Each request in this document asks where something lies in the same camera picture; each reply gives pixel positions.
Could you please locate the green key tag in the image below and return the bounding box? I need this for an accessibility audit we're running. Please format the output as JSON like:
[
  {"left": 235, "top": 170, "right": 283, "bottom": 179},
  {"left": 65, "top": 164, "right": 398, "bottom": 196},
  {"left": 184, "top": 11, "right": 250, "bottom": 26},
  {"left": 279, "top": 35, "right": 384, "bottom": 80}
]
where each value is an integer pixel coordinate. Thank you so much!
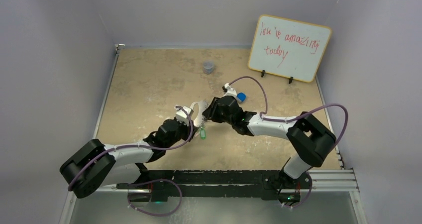
[{"left": 199, "top": 127, "right": 206, "bottom": 139}]

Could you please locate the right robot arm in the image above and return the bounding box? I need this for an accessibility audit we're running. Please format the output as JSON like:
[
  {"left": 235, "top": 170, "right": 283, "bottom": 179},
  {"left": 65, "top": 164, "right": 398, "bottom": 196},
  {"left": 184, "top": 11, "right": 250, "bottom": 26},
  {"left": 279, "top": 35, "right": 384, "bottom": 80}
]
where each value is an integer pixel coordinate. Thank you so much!
[{"left": 202, "top": 96, "right": 336, "bottom": 188}]

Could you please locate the small grey cup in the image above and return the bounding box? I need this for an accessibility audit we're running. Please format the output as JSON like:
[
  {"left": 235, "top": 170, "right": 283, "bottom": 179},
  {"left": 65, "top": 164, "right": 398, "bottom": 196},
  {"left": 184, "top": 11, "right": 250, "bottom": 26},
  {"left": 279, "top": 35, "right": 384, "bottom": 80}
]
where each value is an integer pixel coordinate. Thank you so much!
[{"left": 203, "top": 61, "right": 215, "bottom": 74}]

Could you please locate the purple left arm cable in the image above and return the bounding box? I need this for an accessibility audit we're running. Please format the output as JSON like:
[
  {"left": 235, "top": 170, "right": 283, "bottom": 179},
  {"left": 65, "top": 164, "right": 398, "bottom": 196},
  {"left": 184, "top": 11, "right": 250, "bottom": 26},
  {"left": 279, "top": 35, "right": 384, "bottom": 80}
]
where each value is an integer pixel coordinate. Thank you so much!
[{"left": 68, "top": 106, "right": 195, "bottom": 192}]

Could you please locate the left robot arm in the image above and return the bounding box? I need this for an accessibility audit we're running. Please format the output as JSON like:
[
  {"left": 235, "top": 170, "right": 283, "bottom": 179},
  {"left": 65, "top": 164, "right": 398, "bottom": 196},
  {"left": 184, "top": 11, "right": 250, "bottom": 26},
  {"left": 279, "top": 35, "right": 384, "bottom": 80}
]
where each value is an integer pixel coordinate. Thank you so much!
[{"left": 59, "top": 118, "right": 199, "bottom": 199}]

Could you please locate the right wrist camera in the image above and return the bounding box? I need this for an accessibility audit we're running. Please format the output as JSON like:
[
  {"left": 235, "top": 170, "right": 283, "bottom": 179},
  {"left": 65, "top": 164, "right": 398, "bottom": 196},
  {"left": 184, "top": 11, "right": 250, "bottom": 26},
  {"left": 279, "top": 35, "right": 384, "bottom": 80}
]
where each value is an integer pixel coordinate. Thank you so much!
[{"left": 222, "top": 83, "right": 237, "bottom": 98}]

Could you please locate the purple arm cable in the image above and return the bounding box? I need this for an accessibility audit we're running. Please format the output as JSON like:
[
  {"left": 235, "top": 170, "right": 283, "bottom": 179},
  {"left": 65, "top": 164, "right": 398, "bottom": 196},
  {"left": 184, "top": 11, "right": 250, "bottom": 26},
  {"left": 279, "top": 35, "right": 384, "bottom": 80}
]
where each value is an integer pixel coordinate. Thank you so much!
[
  {"left": 227, "top": 76, "right": 349, "bottom": 151},
  {"left": 68, "top": 106, "right": 195, "bottom": 192}
]

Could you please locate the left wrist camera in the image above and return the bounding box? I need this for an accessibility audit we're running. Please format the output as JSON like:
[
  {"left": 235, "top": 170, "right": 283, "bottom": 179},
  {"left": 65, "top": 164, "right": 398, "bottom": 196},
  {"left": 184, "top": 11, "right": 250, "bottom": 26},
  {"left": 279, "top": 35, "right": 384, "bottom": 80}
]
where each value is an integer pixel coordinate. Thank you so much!
[{"left": 175, "top": 106, "right": 193, "bottom": 125}]

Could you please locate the blue grey whiteboard eraser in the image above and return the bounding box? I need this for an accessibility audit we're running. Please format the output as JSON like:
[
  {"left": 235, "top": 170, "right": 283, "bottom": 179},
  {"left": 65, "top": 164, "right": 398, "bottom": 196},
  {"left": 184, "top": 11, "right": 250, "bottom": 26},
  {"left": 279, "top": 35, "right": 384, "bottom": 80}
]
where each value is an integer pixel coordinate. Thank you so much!
[{"left": 236, "top": 92, "right": 246, "bottom": 104}]

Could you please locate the whiteboard with red writing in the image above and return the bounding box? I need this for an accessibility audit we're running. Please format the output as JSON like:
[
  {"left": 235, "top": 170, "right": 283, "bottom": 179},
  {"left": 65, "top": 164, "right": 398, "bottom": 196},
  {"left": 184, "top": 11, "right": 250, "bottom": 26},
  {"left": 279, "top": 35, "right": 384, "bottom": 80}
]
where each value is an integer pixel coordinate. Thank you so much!
[{"left": 248, "top": 14, "right": 332, "bottom": 83}]

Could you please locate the aluminium frame rail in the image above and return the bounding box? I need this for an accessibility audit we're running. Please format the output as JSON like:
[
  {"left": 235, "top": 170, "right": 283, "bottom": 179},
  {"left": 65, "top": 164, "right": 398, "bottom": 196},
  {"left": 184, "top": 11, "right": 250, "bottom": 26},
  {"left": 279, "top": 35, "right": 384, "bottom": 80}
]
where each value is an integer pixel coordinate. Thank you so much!
[{"left": 96, "top": 169, "right": 358, "bottom": 192}]

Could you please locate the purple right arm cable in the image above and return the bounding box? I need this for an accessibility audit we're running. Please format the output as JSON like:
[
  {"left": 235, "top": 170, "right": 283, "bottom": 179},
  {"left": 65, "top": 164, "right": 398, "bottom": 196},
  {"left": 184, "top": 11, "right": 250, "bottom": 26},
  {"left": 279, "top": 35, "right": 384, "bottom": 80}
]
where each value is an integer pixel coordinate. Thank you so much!
[{"left": 227, "top": 76, "right": 349, "bottom": 151}]

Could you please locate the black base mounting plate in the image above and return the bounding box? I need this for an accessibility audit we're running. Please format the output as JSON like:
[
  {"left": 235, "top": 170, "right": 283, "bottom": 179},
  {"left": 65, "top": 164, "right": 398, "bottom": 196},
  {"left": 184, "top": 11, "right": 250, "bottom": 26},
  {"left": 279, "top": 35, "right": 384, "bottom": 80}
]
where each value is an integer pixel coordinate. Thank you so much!
[{"left": 116, "top": 170, "right": 312, "bottom": 203}]

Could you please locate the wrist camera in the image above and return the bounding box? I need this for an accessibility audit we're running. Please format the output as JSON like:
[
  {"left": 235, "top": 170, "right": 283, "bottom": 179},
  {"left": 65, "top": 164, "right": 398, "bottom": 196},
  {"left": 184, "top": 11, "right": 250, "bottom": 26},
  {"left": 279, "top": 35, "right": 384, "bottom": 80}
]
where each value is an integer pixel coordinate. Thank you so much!
[
  {"left": 222, "top": 83, "right": 237, "bottom": 98},
  {"left": 175, "top": 106, "right": 193, "bottom": 125}
]

